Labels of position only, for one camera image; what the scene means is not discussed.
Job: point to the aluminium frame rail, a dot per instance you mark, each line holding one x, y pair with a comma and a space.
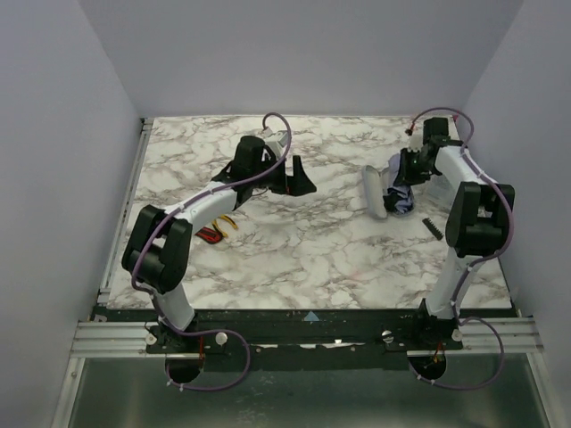
111, 340

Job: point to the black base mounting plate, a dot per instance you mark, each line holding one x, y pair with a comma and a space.
292, 339

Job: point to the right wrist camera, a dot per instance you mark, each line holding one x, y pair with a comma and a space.
415, 141

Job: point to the lavender folding umbrella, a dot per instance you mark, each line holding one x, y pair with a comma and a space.
398, 199

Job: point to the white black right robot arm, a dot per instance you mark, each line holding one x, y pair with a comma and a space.
480, 224

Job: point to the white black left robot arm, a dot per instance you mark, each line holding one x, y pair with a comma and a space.
157, 252

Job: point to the red black cutter tool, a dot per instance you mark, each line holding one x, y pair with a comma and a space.
209, 235

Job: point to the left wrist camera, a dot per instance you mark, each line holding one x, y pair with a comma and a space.
275, 140

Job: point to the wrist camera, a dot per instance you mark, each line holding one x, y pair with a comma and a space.
275, 140
415, 141

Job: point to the black comb strip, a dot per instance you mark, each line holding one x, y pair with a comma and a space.
432, 228

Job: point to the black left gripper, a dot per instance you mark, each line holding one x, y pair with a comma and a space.
287, 176

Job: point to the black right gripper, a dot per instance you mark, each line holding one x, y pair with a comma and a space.
405, 174

